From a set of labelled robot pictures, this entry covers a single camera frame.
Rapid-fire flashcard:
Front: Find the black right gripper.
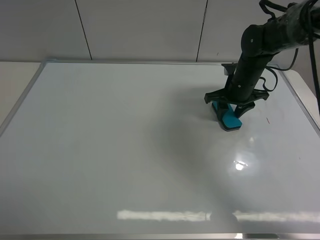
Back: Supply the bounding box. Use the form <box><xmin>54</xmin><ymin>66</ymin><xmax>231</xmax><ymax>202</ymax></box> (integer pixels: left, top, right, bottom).
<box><xmin>204</xmin><ymin>74</ymin><xmax>269</xmax><ymax>125</ymax></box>

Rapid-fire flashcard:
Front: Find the teal whiteboard eraser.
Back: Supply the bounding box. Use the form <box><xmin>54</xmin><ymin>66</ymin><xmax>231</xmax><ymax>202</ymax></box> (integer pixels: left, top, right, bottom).
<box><xmin>211</xmin><ymin>101</ymin><xmax>242</xmax><ymax>132</ymax></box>

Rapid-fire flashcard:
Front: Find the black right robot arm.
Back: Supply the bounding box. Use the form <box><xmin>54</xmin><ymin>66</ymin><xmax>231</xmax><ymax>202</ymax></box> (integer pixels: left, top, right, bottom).
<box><xmin>204</xmin><ymin>0</ymin><xmax>320</xmax><ymax>131</ymax></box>

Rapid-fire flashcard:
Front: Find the white aluminium-framed whiteboard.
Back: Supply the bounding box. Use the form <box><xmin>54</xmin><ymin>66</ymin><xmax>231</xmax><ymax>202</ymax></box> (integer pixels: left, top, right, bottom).
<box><xmin>0</xmin><ymin>61</ymin><xmax>320</xmax><ymax>240</ymax></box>

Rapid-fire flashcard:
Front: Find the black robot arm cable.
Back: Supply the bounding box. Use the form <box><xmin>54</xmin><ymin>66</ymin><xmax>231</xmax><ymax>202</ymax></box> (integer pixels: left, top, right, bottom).
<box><xmin>258</xmin><ymin>0</ymin><xmax>320</xmax><ymax>106</ymax></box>

